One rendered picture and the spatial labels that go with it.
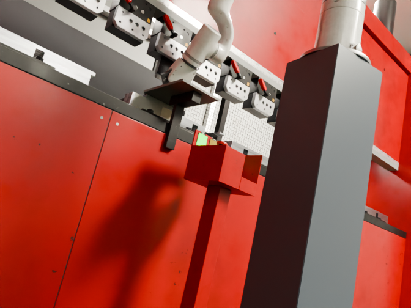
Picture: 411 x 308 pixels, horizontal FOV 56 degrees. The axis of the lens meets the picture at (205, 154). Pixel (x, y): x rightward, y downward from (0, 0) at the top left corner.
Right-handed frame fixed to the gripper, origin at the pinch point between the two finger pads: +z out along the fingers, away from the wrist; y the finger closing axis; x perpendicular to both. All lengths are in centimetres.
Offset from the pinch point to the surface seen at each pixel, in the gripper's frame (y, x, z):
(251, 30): -38, -34, -39
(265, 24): -46, -39, -46
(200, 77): -15.2, -11.3, -10.2
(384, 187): -214, -18, -7
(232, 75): -31.6, -15.5, -17.8
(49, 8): 1, -294, 68
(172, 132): 1.2, 21.6, 6.0
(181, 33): 0.9, -18.3, -21.1
